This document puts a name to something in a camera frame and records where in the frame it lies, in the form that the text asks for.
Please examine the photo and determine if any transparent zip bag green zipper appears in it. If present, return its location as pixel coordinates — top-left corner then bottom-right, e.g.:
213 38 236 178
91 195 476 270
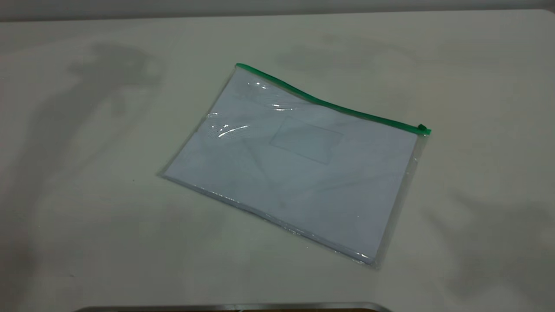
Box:
157 63 432 270

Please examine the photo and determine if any white paper sheet stack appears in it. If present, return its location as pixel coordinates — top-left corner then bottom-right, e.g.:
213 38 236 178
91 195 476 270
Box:
164 69 419 264

